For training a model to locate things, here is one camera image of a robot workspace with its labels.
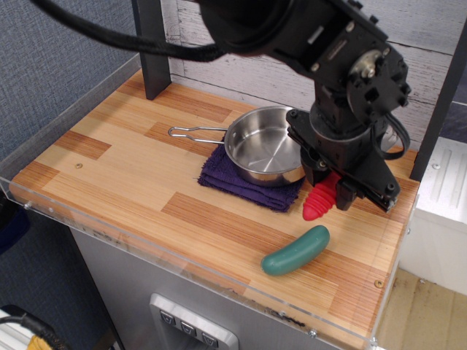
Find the silver button panel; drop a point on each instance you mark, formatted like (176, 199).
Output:
(191, 323)

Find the red-handled grey fork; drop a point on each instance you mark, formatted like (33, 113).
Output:
(323, 195)

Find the dark grey right post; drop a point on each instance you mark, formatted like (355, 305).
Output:
(447, 93)

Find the white cabinet at right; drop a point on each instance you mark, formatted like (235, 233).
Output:
(435, 244)

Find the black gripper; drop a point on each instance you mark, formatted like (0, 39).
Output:
(355, 156)

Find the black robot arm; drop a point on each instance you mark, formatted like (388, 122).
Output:
(359, 80)

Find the stainless steel pot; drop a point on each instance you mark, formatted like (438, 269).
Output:
(258, 145)

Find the dark grey left post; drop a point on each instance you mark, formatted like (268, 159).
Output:
(155, 69)

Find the dark grey post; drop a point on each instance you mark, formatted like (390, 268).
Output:
(447, 93)
(155, 69)

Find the purple folded cloth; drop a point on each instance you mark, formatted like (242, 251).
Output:
(218, 172)

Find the silver toy appliance cabinet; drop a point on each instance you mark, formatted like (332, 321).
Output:
(267, 314)

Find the green toy cucumber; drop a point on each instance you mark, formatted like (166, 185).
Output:
(298, 253)

